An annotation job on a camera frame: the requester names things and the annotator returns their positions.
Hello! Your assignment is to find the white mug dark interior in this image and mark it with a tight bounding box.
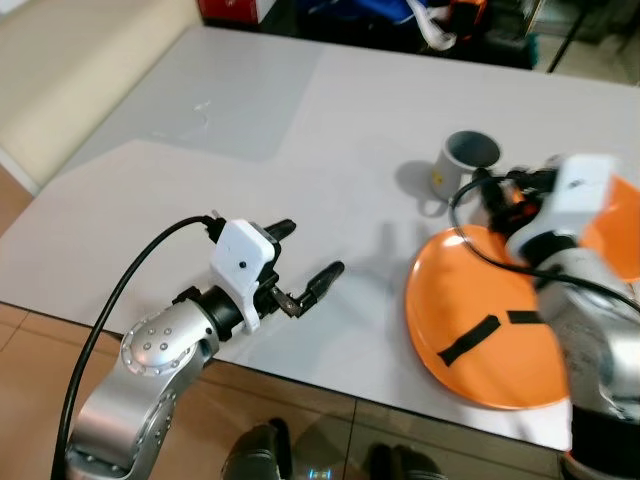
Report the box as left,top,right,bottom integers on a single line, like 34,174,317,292
418,130,503,219

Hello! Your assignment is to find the orange plastic bowl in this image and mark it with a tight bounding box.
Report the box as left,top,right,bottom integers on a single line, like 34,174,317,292
580,175,640,283

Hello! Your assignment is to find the orange plastic plate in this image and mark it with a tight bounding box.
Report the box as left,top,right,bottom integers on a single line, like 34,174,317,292
404,226,640,411

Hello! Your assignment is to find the black slanted pole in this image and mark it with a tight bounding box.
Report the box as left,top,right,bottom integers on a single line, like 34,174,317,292
546,0,587,74

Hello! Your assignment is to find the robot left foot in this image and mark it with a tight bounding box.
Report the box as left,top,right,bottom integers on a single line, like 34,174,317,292
222,420,294,480

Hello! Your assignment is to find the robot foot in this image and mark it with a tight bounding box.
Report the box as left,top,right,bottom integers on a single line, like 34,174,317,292
222,420,294,480
365,443,442,480

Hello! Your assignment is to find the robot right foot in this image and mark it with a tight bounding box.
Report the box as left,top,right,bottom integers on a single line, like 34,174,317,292
365,443,442,480

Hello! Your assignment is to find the red box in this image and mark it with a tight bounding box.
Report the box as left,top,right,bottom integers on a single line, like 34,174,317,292
197,0,263,26

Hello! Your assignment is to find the blue bag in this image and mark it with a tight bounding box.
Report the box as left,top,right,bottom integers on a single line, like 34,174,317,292
300,0,421,21

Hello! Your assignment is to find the cream bench seat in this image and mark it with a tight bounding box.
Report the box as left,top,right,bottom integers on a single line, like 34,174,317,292
0,0,203,193

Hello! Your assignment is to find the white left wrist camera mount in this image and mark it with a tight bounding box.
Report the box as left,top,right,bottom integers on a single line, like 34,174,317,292
210,218,280,333

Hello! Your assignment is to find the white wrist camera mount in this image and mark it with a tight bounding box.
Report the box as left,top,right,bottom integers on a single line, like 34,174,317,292
506,153,617,267
210,218,280,333

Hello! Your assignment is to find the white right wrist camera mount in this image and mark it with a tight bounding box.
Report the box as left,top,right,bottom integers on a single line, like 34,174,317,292
506,153,617,267

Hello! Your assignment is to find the white strap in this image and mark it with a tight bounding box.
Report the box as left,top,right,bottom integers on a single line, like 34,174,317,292
408,0,458,50

